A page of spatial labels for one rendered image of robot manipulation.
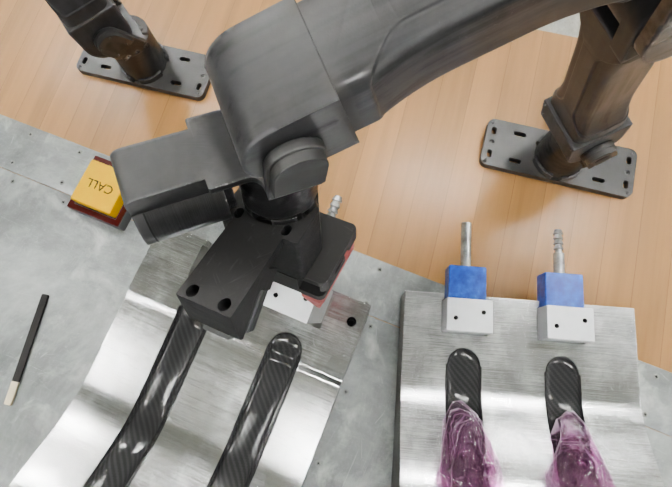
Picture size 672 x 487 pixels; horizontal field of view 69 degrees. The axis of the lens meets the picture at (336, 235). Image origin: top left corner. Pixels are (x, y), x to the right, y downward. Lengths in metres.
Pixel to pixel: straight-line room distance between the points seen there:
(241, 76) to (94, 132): 0.55
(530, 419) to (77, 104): 0.73
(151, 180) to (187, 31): 0.55
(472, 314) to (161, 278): 0.35
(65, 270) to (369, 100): 0.56
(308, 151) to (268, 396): 0.35
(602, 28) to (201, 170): 0.29
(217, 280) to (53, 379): 0.43
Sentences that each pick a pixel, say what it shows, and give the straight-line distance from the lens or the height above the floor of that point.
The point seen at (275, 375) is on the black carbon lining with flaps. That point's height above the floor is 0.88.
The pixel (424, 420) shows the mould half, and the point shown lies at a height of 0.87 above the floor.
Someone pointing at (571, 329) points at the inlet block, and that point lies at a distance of 0.60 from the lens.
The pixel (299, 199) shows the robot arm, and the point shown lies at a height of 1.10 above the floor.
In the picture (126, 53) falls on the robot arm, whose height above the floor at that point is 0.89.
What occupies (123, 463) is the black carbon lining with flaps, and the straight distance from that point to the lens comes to 0.59.
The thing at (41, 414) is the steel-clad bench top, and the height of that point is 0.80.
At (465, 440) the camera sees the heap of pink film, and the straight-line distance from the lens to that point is 0.56.
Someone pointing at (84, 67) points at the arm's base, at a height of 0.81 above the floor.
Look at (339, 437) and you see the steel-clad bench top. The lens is 0.63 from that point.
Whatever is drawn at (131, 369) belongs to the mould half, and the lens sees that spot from 0.60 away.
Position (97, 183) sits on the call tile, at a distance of 0.72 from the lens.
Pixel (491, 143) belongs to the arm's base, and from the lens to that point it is 0.71.
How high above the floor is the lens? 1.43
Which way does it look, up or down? 75 degrees down
